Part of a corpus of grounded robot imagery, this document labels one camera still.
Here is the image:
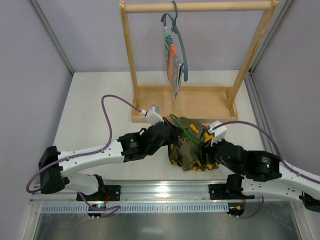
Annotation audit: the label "green wire hanger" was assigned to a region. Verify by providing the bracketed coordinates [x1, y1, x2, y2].
[169, 113, 203, 145]

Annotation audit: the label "camouflage yellow green trousers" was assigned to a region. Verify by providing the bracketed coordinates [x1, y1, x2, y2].
[168, 116, 219, 172]

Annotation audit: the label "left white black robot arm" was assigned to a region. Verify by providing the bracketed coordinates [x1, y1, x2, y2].
[38, 122, 183, 201]

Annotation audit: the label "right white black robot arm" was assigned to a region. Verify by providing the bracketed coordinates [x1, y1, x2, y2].
[198, 139, 320, 212]

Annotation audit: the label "patterned folded garment on hanger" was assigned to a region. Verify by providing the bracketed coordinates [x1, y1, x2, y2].
[163, 26, 182, 101]

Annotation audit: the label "blue plastic hanger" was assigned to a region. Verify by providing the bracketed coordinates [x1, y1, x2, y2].
[160, 0, 189, 82]

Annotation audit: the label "wooden clothes rack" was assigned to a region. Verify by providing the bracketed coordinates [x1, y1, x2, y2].
[119, 0, 279, 124]

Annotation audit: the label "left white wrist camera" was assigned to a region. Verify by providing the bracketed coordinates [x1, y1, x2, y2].
[140, 104, 164, 126]

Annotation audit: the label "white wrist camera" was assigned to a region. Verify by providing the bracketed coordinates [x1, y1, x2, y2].
[140, 104, 164, 126]
[206, 120, 227, 146]

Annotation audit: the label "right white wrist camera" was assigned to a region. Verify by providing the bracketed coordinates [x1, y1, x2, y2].
[206, 120, 227, 146]

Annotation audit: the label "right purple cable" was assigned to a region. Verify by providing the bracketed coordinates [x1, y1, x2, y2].
[219, 120, 320, 220]

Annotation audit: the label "purple cable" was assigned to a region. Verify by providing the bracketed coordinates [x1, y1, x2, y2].
[219, 120, 320, 220]
[26, 94, 146, 218]

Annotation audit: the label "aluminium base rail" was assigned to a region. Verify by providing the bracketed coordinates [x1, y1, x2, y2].
[44, 179, 303, 203]

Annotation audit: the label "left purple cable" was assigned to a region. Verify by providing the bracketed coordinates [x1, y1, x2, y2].
[26, 94, 146, 218]

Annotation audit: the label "slotted grey cable duct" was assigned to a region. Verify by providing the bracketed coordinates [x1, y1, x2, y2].
[40, 202, 229, 214]

